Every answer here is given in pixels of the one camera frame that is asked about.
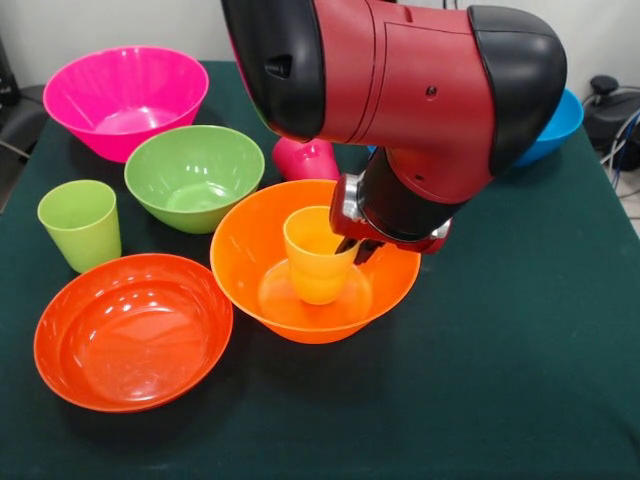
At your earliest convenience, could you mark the yellow cup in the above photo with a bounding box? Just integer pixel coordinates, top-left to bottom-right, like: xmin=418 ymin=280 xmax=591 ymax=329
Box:
xmin=282 ymin=205 xmax=361 ymax=307

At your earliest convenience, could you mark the light green cup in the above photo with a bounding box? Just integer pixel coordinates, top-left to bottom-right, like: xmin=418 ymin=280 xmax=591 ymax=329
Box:
xmin=36 ymin=179 xmax=123 ymax=275

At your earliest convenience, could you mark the black equipment box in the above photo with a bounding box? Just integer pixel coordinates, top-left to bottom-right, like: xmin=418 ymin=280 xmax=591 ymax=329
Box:
xmin=0 ymin=37 xmax=21 ymax=106

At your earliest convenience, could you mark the light blue bowl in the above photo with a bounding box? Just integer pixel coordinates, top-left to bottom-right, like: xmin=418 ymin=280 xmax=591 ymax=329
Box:
xmin=510 ymin=88 xmax=585 ymax=169

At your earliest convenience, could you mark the large orange bowl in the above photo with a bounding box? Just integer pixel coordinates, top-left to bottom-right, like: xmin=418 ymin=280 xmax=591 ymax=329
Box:
xmin=209 ymin=179 xmax=423 ymax=346

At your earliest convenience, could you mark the large pink bowl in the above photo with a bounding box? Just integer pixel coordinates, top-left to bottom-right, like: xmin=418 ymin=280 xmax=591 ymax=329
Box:
xmin=42 ymin=45 xmax=210 ymax=165

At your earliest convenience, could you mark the raspberry red cup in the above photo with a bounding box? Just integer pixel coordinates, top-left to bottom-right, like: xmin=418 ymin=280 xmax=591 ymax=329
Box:
xmin=272 ymin=136 xmax=342 ymax=182

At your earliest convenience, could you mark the dark green table cloth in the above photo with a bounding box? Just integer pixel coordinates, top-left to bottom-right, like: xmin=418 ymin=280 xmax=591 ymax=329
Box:
xmin=0 ymin=60 xmax=640 ymax=480

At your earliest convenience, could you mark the red-orange bowl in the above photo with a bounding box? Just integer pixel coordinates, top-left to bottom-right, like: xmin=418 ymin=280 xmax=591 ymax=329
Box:
xmin=33 ymin=253 xmax=235 ymax=414

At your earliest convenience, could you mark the black pedestal foot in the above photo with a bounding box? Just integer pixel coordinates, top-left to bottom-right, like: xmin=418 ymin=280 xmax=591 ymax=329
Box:
xmin=0 ymin=84 xmax=49 ymax=151
xmin=582 ymin=74 xmax=640 ymax=151

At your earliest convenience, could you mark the green bowl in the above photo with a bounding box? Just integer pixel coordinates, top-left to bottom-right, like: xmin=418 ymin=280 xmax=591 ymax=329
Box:
xmin=123 ymin=124 xmax=266 ymax=235

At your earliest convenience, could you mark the tangle of floor cables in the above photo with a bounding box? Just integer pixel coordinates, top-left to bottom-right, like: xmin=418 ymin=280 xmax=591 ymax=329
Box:
xmin=597 ymin=84 xmax=640 ymax=191

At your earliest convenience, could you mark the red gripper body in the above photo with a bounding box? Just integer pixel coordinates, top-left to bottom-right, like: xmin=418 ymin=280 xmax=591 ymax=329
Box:
xmin=328 ymin=178 xmax=454 ymax=256

